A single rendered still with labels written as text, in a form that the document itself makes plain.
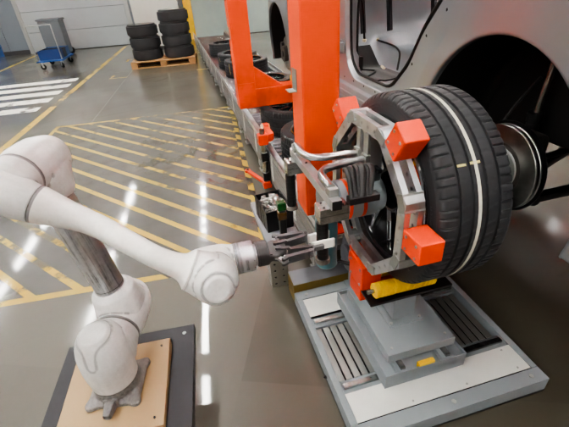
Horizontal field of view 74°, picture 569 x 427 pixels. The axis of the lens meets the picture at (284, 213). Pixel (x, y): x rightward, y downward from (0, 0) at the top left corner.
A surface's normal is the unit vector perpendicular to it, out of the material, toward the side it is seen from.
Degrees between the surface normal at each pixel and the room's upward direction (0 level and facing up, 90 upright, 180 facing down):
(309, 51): 90
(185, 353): 0
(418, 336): 0
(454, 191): 64
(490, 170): 58
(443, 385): 0
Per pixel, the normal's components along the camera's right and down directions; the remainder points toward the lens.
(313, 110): 0.26, 0.50
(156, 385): -0.07, -0.83
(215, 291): 0.35, 0.17
